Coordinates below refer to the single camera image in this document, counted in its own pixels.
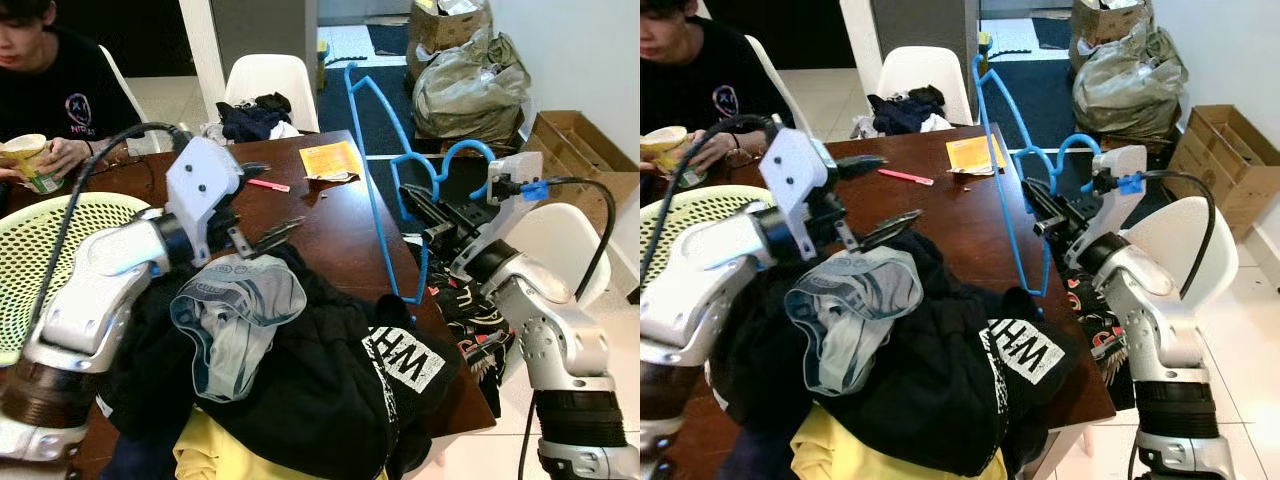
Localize pale green laundry basket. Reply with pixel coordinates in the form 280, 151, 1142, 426
0, 191, 153, 367
640, 187, 776, 289

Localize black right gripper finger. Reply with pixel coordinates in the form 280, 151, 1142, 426
408, 205, 446, 244
1030, 200, 1065, 239
399, 183, 451, 223
1023, 177, 1071, 215

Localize person in black t-shirt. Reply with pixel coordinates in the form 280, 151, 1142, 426
640, 0, 789, 179
0, 0, 148, 191

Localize dark blue garment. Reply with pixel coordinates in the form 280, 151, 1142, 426
100, 435, 179, 480
715, 440, 796, 480

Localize beige plastic rubbish bag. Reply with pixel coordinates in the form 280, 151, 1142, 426
411, 27, 532, 142
1072, 22, 1191, 141

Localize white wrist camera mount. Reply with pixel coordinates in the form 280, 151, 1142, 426
765, 126, 833, 261
449, 151, 547, 283
1065, 145, 1149, 271
164, 134, 245, 267

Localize blue plastic hanger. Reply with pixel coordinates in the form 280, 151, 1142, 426
343, 62, 499, 307
972, 52, 1103, 298

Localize dark bundled clothes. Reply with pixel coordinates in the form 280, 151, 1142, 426
215, 92, 301, 143
866, 85, 951, 136

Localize open empty cardboard box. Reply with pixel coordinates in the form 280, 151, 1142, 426
1162, 103, 1280, 239
518, 109, 640, 241

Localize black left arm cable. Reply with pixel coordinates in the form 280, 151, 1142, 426
22, 120, 193, 346
640, 113, 783, 291

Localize grey shorts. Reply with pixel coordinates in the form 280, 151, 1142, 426
783, 246, 926, 398
168, 252, 309, 404

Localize yellow garment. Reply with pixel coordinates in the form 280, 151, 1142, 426
790, 403, 1011, 480
172, 405, 391, 480

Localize yellow paper packet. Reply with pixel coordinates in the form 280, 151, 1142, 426
945, 134, 1009, 178
298, 140, 364, 184

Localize black door mat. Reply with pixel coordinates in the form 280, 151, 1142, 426
1030, 17, 1076, 51
364, 22, 413, 57

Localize dark blue rug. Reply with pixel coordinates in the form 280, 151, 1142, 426
975, 55, 1181, 196
318, 62, 526, 206

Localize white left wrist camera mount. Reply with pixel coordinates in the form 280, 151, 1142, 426
765, 126, 833, 261
164, 134, 245, 267

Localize yellow green noodle cup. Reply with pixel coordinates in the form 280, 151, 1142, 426
0, 133, 66, 195
640, 125, 693, 186

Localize white plastic chair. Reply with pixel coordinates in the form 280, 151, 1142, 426
1120, 195, 1241, 311
95, 43, 151, 129
740, 35, 801, 126
503, 202, 614, 313
875, 45, 976, 129
224, 53, 322, 136

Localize plain black garment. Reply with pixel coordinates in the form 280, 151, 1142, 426
98, 270, 216, 441
705, 290, 816, 451

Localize filled cardboard box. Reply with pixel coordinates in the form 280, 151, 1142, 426
404, 0, 494, 81
1070, 0, 1156, 46

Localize black garment red print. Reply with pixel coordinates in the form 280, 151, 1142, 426
1060, 270, 1136, 411
405, 238, 517, 419

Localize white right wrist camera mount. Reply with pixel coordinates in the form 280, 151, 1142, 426
449, 151, 547, 283
1065, 145, 1149, 271

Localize black garment white block print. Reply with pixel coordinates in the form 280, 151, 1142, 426
810, 230, 1086, 479
195, 240, 463, 480

